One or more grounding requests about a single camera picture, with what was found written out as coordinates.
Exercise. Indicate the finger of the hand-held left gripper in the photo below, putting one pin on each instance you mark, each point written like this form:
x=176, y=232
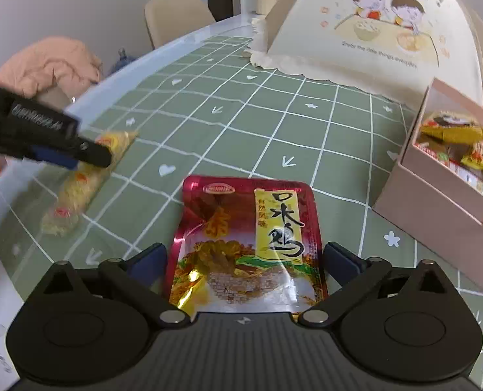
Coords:
x=90, y=152

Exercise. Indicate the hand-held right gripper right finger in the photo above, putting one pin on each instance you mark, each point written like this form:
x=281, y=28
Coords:
x=341, y=260

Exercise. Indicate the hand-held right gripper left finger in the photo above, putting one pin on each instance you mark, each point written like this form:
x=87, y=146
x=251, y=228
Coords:
x=147, y=262

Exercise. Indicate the yellow snack packet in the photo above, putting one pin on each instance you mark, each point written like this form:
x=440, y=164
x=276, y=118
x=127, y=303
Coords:
x=82, y=183

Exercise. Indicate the red foil snack packet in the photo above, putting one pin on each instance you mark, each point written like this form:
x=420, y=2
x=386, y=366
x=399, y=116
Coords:
x=245, y=244

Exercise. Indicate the pink cardboard box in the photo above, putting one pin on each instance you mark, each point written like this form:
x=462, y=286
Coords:
x=436, y=203

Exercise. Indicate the pink jacket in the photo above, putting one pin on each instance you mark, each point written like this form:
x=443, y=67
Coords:
x=50, y=65

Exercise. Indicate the beige chair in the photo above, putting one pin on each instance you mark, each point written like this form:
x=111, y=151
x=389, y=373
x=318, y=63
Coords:
x=176, y=20

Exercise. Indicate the pile of snack packets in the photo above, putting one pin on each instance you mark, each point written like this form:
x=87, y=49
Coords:
x=465, y=150

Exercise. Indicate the cream printed food cover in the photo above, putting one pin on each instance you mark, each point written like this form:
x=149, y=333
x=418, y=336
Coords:
x=379, y=28

